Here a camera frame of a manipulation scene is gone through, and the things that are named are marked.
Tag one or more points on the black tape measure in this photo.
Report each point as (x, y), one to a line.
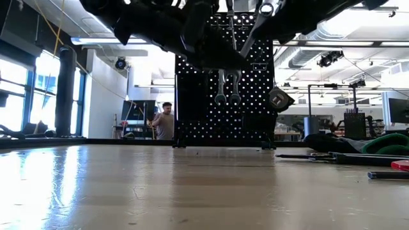
(281, 99)

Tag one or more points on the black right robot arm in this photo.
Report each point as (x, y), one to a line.
(345, 11)

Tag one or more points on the black ceiling mounted device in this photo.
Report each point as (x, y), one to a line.
(330, 58)

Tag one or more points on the black metal stand rig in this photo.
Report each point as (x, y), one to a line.
(309, 99)

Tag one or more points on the person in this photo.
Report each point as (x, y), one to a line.
(164, 123)

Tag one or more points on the black metal pegboard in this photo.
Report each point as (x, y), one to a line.
(255, 121)

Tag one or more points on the black computer monitor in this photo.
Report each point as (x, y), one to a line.
(399, 110)
(137, 110)

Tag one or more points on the small black pegboard bin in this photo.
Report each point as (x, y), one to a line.
(260, 127)

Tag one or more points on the grey cylinder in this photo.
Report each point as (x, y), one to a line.
(311, 127)

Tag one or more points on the cluttered equipment cart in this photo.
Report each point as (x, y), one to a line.
(134, 131)

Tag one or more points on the long ceiling light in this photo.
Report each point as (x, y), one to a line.
(96, 41)

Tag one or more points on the black perforated holder box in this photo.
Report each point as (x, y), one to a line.
(354, 126)

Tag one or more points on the black grey work glove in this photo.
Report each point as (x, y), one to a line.
(332, 143)

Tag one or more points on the black room pillar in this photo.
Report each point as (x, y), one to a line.
(65, 96)

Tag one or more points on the dark office chair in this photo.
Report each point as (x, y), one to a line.
(30, 127)

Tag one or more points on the black round camera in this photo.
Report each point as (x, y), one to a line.
(120, 64)

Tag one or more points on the black aluminium table frame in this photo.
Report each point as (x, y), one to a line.
(80, 142)

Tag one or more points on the blue window frame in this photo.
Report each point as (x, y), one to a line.
(28, 96)

